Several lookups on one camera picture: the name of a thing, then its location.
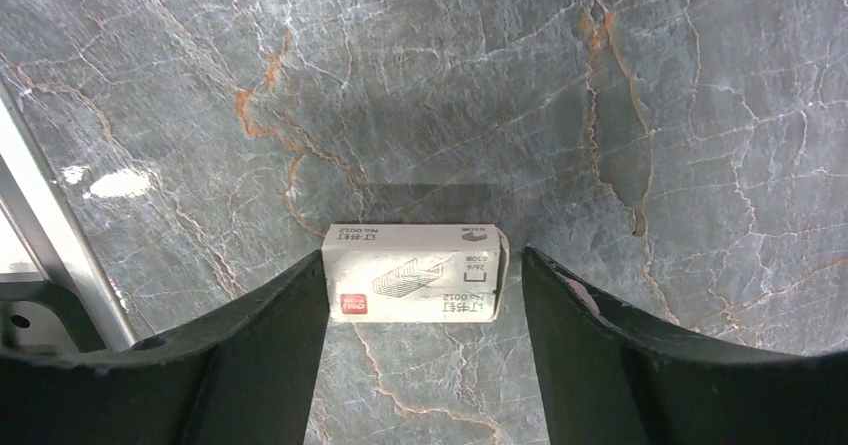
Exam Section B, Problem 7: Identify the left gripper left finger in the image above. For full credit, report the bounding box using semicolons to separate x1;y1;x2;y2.
1;252;329;444

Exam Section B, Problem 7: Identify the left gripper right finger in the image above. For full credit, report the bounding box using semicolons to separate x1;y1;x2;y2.
522;248;847;444

